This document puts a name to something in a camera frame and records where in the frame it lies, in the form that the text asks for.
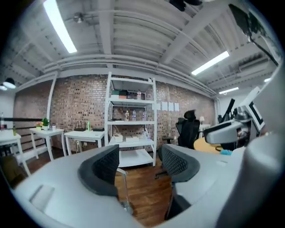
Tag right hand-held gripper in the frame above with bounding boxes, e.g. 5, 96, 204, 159
204, 86, 266, 145

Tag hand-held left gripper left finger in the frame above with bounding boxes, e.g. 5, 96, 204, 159
12, 144, 148, 228

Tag white metal shelf unit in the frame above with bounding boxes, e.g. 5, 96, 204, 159
104, 71, 158, 168

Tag stacked dark boxes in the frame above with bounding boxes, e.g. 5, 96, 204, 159
110, 90, 128, 100

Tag person's white shirt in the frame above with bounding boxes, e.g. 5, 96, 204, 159
219, 64, 285, 228

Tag long ceiling light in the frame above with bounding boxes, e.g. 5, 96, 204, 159
43, 0, 78, 54
219, 86, 240, 95
191, 50, 230, 76

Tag white table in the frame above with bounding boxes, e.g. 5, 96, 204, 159
64, 130, 106, 156
0, 133, 31, 177
29, 127, 68, 161

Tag black office chair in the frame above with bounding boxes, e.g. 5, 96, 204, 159
162, 110, 201, 150

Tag black router with antennas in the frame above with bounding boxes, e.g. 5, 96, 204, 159
74, 121, 87, 132

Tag black metal railing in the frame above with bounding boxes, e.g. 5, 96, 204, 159
0, 117, 49, 155

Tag black pendant lamp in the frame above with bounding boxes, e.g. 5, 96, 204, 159
2, 77, 16, 90

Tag brown cardboard box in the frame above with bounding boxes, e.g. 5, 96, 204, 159
0, 155, 25, 188

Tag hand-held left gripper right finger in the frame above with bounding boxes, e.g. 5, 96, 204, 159
157, 143, 246, 228

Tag round wooden table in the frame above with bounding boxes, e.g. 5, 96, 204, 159
193, 136, 224, 155

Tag round ceiling fixture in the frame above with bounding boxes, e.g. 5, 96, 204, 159
73, 12, 85, 24

